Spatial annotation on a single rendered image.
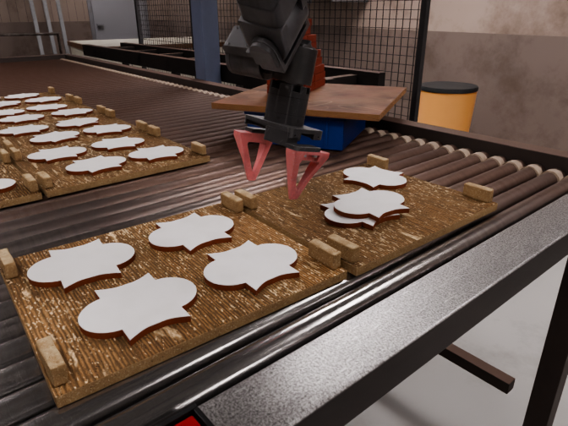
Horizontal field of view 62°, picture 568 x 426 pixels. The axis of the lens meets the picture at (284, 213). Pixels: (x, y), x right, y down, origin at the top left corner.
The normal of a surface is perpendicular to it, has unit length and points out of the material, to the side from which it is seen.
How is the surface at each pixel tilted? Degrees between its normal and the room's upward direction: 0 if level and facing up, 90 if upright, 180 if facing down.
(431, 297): 0
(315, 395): 0
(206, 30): 90
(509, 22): 90
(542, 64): 90
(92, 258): 0
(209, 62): 90
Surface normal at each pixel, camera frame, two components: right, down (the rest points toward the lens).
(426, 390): 0.00, -0.92
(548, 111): -0.83, 0.22
